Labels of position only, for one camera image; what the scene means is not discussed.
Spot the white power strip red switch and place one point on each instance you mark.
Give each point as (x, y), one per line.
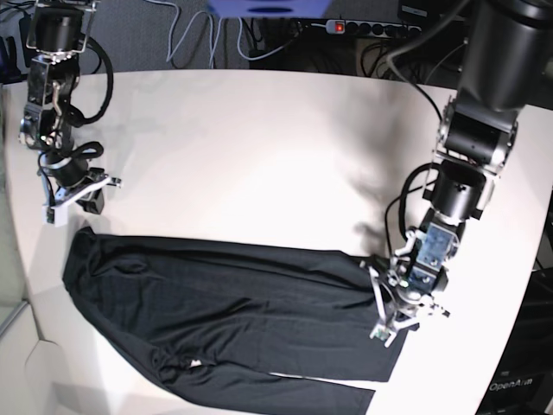
(370, 29)

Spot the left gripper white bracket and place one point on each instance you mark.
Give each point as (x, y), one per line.
(400, 304)

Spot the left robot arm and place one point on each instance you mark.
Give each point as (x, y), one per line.
(508, 47)

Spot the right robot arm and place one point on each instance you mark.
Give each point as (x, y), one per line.
(59, 33)

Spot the black OpenArm base unit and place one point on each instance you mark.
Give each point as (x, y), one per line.
(522, 383)

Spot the blue box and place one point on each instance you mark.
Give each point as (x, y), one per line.
(269, 8)

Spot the black long-sleeve T-shirt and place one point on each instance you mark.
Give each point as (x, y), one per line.
(261, 329)

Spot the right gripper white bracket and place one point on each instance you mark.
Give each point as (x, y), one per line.
(88, 194)

